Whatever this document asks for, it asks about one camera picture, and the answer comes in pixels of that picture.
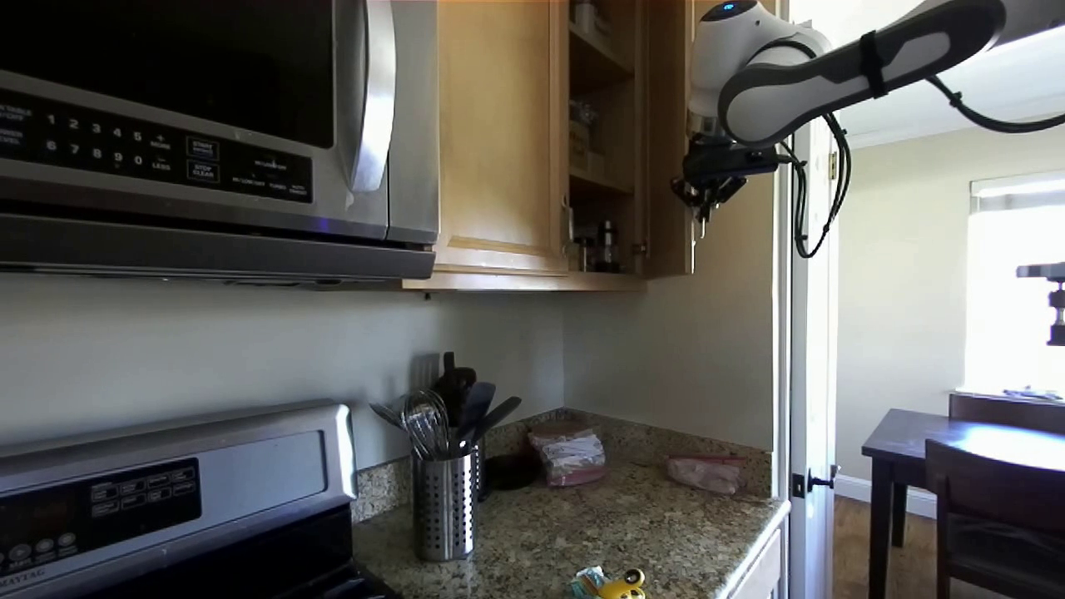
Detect glass storage jar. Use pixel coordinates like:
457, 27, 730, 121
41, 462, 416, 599
566, 98, 600, 179

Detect dark wooden chair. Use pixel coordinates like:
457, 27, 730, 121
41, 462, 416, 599
944, 387, 1065, 439
926, 435, 1065, 599

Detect dark dining table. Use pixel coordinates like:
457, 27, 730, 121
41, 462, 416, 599
859, 407, 1065, 599

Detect black and steel stove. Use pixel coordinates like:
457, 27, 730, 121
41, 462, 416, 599
0, 398, 392, 599

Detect steel cupboard door handle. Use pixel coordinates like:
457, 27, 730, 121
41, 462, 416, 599
560, 199, 578, 270
682, 209, 704, 275

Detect wooden wall cupboard frame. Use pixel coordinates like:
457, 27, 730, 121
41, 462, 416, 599
399, 0, 659, 296

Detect stainless steel microwave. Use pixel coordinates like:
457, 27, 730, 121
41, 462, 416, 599
0, 0, 441, 287

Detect white base cabinet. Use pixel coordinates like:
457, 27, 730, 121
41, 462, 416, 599
714, 504, 792, 599

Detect steel slotted spoon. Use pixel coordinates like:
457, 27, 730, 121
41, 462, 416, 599
370, 396, 448, 459

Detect black round dish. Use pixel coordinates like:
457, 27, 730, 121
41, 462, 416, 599
482, 450, 544, 491

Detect curved steel microwave handle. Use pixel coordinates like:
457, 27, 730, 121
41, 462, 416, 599
337, 0, 399, 199

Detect pink zip bag with bread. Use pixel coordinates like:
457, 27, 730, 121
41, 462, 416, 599
524, 425, 612, 491

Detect black nylon spatula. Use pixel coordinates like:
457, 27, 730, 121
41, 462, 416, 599
452, 378, 524, 452

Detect dark sauce bottle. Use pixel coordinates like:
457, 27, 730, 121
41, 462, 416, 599
596, 216, 617, 275

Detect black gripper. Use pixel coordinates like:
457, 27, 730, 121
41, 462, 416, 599
671, 130, 757, 231

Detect bright window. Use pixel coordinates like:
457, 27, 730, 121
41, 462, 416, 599
962, 172, 1065, 398

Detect white door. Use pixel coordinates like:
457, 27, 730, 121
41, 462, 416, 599
787, 84, 843, 599

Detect pink zip plastic bag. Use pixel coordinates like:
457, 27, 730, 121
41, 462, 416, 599
664, 452, 745, 500

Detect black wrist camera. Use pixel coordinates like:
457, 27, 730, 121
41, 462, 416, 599
730, 140, 794, 182

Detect black door latch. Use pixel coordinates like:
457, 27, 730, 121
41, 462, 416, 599
787, 470, 835, 500

